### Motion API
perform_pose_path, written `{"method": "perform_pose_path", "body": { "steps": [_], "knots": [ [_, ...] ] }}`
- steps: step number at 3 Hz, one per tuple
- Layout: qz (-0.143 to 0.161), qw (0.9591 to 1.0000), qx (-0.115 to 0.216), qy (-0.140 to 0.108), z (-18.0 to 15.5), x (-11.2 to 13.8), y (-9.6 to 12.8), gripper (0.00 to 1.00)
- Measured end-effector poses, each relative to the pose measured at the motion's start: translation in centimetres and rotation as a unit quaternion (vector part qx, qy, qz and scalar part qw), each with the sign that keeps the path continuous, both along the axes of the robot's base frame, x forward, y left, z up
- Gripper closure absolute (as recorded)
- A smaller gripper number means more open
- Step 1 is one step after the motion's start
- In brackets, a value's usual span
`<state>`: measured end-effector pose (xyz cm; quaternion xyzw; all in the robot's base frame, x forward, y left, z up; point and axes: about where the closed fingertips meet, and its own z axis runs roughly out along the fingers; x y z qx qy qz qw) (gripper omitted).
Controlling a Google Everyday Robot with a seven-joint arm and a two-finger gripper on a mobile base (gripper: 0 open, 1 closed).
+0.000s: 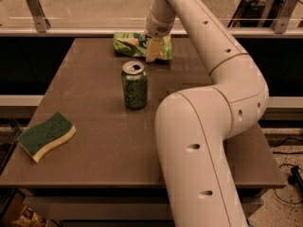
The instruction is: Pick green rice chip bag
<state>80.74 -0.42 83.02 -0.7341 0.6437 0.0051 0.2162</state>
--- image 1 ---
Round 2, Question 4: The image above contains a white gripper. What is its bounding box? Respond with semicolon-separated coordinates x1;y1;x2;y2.
144;10;175;62

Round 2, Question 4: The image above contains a green rice chip bag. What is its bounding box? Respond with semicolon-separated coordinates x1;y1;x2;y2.
114;32;172;61

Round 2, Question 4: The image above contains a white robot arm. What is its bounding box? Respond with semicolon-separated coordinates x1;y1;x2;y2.
146;0;269;227

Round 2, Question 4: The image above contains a green soda can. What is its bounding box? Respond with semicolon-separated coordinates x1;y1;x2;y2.
121;61;148;109

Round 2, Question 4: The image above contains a glass railing panel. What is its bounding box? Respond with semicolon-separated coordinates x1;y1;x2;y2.
0;0;303;30

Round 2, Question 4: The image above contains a green yellow sponge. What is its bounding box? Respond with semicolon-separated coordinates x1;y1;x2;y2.
18;113;76;163

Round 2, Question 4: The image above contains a left metal railing bracket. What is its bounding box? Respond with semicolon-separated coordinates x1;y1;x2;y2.
26;0;51;33

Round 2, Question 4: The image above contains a metal railing bracket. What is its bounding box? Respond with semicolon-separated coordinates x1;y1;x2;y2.
26;0;51;33
274;0;303;34

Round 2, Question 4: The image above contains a right metal railing bracket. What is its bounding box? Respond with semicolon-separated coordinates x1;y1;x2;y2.
274;0;303;34

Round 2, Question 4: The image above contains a black floor cable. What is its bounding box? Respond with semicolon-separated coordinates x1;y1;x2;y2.
272;137;303;205

